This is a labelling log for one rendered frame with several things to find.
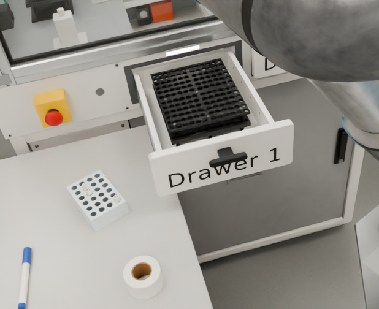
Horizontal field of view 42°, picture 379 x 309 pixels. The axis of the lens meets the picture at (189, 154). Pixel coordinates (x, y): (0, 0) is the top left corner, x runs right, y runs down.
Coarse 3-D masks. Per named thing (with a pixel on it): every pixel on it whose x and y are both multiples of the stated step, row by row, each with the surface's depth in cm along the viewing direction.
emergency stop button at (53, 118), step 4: (48, 112) 114; (52, 112) 114; (56, 112) 114; (48, 116) 114; (52, 116) 114; (56, 116) 114; (60, 116) 115; (48, 120) 114; (52, 120) 114; (56, 120) 115; (60, 120) 115; (48, 124) 115; (52, 124) 115; (56, 124) 115
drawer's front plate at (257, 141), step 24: (288, 120) 98; (192, 144) 96; (216, 144) 96; (240, 144) 97; (264, 144) 99; (288, 144) 101; (168, 168) 97; (192, 168) 98; (216, 168) 100; (240, 168) 102; (264, 168) 104; (168, 192) 101
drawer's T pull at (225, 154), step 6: (222, 150) 96; (228, 150) 96; (222, 156) 95; (228, 156) 95; (234, 156) 94; (240, 156) 94; (246, 156) 95; (210, 162) 94; (216, 162) 94; (222, 162) 94; (228, 162) 95
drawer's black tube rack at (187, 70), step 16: (192, 64) 121; (160, 80) 117; (176, 80) 122; (192, 80) 116; (208, 80) 116; (224, 80) 115; (160, 96) 113; (176, 96) 112; (192, 96) 112; (208, 96) 111; (224, 96) 110; (240, 96) 110; (176, 112) 108; (192, 112) 108; (208, 112) 107; (240, 112) 107; (192, 128) 109; (208, 128) 108; (224, 128) 107; (240, 128) 110; (176, 144) 109
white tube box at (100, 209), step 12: (84, 180) 110; (96, 180) 110; (108, 180) 110; (72, 192) 108; (84, 192) 108; (96, 192) 107; (108, 192) 109; (84, 204) 106; (96, 204) 106; (108, 204) 105; (120, 204) 104; (84, 216) 107; (96, 216) 102; (108, 216) 104; (120, 216) 106; (96, 228) 104
